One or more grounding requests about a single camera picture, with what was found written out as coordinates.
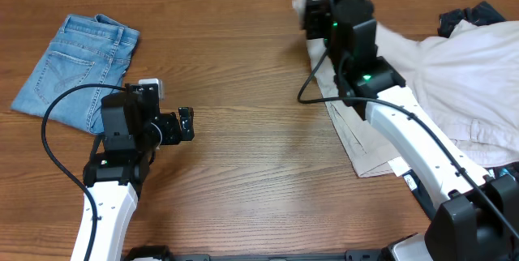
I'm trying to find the beige cotton shorts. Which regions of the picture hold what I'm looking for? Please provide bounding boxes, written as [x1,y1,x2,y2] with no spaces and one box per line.
[291,0,519,178]

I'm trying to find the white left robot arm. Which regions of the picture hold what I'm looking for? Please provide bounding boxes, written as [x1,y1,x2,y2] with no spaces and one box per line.
[71,79,195,260]

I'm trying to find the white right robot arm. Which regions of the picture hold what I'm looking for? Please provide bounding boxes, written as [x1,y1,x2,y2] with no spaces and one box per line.
[302,0,518,260]

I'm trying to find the folded blue denim jeans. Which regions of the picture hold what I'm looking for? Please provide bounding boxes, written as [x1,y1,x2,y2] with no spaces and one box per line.
[11,14,140,134]

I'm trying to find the black printed cycling jersey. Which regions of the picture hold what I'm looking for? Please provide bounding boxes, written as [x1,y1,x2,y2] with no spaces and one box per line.
[437,1,507,38]

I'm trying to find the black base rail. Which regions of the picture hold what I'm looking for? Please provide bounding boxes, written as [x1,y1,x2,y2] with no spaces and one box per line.
[121,246,397,261]

